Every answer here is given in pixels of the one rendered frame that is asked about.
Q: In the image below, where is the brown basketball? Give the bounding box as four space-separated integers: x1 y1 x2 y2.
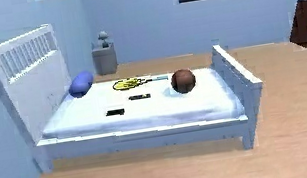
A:
169 67 198 96

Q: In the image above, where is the black remote control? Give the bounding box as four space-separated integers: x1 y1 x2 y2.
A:
127 92 152 102

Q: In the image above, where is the white bed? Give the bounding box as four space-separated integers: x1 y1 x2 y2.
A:
0 0 273 178

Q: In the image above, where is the yellow tennis racket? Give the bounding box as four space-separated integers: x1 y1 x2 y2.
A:
111 72 171 93

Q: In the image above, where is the black flat phone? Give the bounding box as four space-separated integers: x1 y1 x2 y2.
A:
104 108 126 118

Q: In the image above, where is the grey bin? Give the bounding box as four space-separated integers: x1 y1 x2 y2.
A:
91 44 120 77

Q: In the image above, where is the grey small statue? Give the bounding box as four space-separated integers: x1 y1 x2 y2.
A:
96 29 112 50

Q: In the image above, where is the blue pillow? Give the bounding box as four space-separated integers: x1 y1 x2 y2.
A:
65 69 98 100

